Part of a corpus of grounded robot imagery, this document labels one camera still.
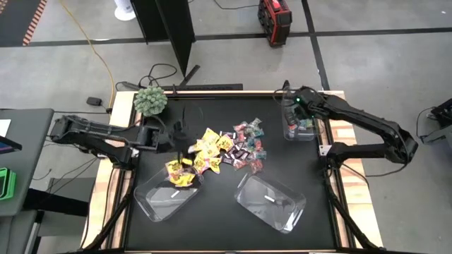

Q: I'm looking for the white round pedestal base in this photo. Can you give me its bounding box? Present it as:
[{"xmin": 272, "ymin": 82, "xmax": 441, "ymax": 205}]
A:
[{"xmin": 113, "ymin": 0, "xmax": 137, "ymax": 21}]

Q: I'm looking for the black floor base bar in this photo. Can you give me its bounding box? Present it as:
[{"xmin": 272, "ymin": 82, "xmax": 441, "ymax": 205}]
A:
[{"xmin": 160, "ymin": 83, "xmax": 244, "ymax": 92}]

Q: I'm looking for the black diagonal frame strut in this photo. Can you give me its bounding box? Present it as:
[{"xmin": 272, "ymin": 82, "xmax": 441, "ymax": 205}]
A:
[
  {"xmin": 83, "ymin": 169, "xmax": 137, "ymax": 252},
  {"xmin": 323, "ymin": 165, "xmax": 381, "ymax": 252}
]

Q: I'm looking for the red black tool case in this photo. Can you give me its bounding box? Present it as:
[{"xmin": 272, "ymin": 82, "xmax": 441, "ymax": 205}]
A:
[{"xmin": 256, "ymin": 0, "xmax": 293, "ymax": 48}]

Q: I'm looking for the black tool case cable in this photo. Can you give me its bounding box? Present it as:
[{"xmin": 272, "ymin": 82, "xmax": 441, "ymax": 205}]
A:
[{"xmin": 211, "ymin": 0, "xmax": 261, "ymax": 11}]

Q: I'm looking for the yellow extension cord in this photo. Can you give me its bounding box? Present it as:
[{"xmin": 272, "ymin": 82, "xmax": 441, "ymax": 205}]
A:
[{"xmin": 58, "ymin": 0, "xmax": 116, "ymax": 109}]

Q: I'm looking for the dark tablet device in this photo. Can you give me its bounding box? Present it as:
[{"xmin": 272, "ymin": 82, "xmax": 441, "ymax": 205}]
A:
[{"xmin": 0, "ymin": 135, "xmax": 23, "ymax": 155}]

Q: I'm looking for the orange gummy candy packet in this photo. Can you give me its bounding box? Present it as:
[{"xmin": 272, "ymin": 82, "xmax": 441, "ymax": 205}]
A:
[{"xmin": 249, "ymin": 159, "xmax": 265, "ymax": 175}]

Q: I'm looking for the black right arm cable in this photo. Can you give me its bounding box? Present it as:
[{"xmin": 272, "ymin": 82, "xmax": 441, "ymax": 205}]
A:
[{"xmin": 363, "ymin": 160, "xmax": 409, "ymax": 178}]

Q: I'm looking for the black partition panel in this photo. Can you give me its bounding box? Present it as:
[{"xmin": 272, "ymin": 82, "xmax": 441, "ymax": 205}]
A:
[{"xmin": 129, "ymin": 0, "xmax": 201, "ymax": 87}]

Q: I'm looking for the green artificial succulent plant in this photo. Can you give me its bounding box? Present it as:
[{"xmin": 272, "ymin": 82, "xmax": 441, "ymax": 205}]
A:
[{"xmin": 133, "ymin": 85, "xmax": 169, "ymax": 118}]

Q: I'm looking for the green plastic tray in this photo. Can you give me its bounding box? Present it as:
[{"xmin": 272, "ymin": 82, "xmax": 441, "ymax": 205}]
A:
[{"xmin": 0, "ymin": 168, "xmax": 18, "ymax": 202}]

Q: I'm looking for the grey side desk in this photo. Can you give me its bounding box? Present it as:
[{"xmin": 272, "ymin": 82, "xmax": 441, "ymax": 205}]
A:
[{"xmin": 0, "ymin": 108, "xmax": 89, "ymax": 254}]

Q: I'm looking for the black mat orange striped edge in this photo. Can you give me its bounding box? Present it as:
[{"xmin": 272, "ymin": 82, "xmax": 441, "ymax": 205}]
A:
[{"xmin": 0, "ymin": 0, "xmax": 49, "ymax": 47}]

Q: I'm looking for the black adapter floor cable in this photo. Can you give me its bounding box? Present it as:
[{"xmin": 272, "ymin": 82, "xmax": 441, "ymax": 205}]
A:
[{"xmin": 52, "ymin": 104, "xmax": 113, "ymax": 116}]

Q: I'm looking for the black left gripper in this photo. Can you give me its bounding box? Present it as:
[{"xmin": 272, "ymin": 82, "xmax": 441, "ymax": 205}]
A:
[{"xmin": 155, "ymin": 121, "xmax": 194, "ymax": 167}]

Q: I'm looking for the clear plastic bin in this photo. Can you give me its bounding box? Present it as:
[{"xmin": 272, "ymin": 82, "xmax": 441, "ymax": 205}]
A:
[
  {"xmin": 281, "ymin": 87, "xmax": 320, "ymax": 142},
  {"xmin": 133, "ymin": 164, "xmax": 205, "ymax": 223},
  {"xmin": 234, "ymin": 174, "xmax": 307, "ymax": 234}
]

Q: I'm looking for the grey metal table frame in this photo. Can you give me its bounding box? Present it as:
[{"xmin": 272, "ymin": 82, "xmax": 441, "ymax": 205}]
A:
[{"xmin": 420, "ymin": 123, "xmax": 452, "ymax": 145}]

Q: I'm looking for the black looped floor cable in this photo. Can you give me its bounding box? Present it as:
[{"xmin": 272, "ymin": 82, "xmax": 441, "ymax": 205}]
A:
[{"xmin": 114, "ymin": 63, "xmax": 178, "ymax": 91}]

